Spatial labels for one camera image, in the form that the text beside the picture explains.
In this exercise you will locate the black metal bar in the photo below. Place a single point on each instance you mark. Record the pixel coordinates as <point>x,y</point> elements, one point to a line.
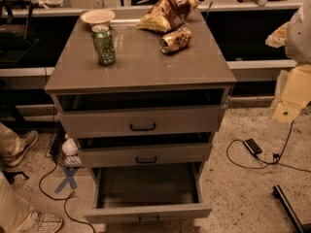
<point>298,226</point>

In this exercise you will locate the drawer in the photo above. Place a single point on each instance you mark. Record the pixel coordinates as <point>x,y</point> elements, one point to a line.
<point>144,113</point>
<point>145,149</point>
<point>147,194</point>

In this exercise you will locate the person shoe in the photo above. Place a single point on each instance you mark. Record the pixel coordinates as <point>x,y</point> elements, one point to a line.
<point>45,223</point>
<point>28,140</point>

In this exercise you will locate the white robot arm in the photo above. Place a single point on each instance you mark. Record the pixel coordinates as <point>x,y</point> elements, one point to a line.
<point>293,89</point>

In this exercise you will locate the white object beside cabinet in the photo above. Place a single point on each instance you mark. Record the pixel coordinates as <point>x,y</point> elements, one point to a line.
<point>69,148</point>

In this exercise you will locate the grey drawer cabinet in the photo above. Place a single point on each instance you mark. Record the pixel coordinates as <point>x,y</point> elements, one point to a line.
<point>140,65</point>

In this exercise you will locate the lower person shoe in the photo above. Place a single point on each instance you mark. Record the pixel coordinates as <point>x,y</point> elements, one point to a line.
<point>45,223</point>

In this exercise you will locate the green soda can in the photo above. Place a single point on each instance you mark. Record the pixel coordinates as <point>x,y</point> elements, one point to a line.
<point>103,44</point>

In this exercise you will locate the crushed lying soda can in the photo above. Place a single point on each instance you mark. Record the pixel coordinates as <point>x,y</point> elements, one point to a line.
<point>175,40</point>

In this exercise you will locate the black power adapter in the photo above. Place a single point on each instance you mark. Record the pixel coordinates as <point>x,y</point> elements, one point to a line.
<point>252,147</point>

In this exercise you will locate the upper person shoe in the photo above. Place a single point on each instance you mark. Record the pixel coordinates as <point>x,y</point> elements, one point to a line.
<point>28,140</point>

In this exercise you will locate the chip bag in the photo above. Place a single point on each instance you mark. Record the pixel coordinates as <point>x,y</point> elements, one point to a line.
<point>167,15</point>

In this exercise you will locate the white bowl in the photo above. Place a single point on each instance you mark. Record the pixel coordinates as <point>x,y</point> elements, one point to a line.
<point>98,16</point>

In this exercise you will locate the black chair left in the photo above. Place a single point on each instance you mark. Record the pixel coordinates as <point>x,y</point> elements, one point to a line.
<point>17,39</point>

